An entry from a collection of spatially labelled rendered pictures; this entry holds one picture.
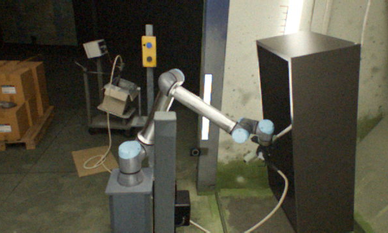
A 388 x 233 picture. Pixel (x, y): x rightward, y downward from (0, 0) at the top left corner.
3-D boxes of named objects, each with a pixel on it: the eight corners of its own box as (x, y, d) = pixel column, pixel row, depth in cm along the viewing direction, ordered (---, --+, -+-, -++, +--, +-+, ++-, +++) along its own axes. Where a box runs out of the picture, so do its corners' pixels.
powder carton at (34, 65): (25, 85, 467) (21, 61, 454) (46, 85, 472) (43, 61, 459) (16, 92, 432) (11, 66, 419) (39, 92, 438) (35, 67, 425)
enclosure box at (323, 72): (309, 177, 252) (306, 30, 206) (353, 231, 197) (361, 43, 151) (268, 185, 251) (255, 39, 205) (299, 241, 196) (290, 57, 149)
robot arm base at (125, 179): (114, 187, 210) (114, 175, 206) (119, 172, 227) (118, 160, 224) (143, 186, 212) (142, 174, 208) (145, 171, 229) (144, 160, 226)
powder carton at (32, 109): (15, 116, 443) (11, 92, 430) (38, 116, 450) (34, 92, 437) (7, 127, 409) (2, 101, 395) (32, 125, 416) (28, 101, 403)
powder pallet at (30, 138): (-1, 116, 479) (-3, 107, 474) (56, 114, 496) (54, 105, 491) (-41, 153, 370) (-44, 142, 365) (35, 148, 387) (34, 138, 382)
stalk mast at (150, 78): (154, 181, 329) (153, 24, 269) (154, 184, 323) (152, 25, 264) (149, 181, 328) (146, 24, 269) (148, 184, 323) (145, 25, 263)
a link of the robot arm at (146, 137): (125, 153, 226) (161, 67, 191) (138, 144, 241) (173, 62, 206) (142, 164, 223) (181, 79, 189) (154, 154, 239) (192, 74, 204)
